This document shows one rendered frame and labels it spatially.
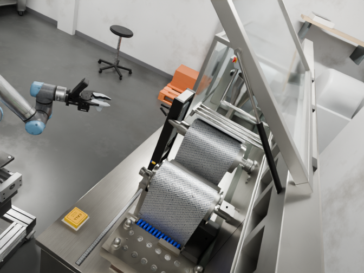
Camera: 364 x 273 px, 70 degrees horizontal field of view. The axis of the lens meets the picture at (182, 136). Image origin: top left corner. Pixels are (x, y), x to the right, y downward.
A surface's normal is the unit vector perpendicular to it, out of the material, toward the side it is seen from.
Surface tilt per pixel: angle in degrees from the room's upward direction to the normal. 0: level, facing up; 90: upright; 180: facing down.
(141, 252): 0
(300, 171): 90
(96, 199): 0
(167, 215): 90
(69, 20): 90
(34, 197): 0
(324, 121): 90
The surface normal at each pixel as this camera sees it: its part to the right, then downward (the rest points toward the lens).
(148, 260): 0.33, -0.75
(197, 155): -0.41, 0.46
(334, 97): -0.17, 0.38
